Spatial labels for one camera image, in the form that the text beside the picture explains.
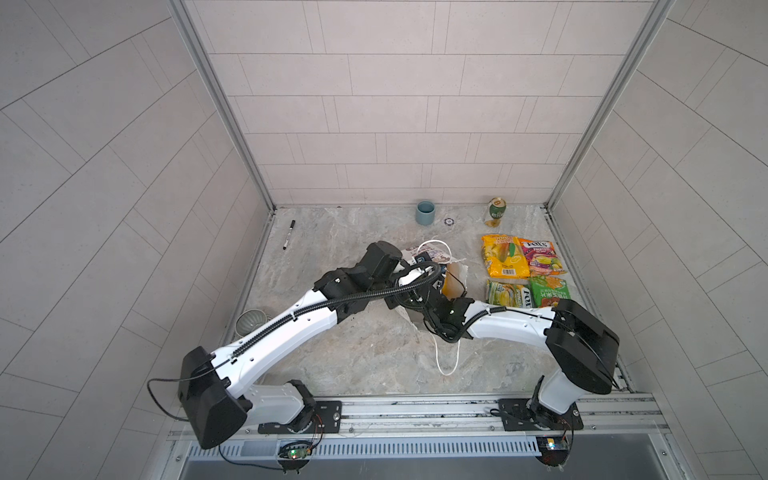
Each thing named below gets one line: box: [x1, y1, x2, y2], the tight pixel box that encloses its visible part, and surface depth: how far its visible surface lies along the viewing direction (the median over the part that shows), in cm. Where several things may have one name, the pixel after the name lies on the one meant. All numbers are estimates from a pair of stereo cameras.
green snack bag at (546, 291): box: [530, 276, 571, 308], surface depth 93 cm
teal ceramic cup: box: [415, 200, 436, 226], surface depth 113 cm
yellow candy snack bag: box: [481, 234, 531, 279], surface depth 98 cm
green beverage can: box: [488, 196, 507, 219], surface depth 107 cm
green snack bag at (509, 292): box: [485, 279, 533, 308], surface depth 93 cm
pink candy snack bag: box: [518, 238, 567, 277], surface depth 100 cm
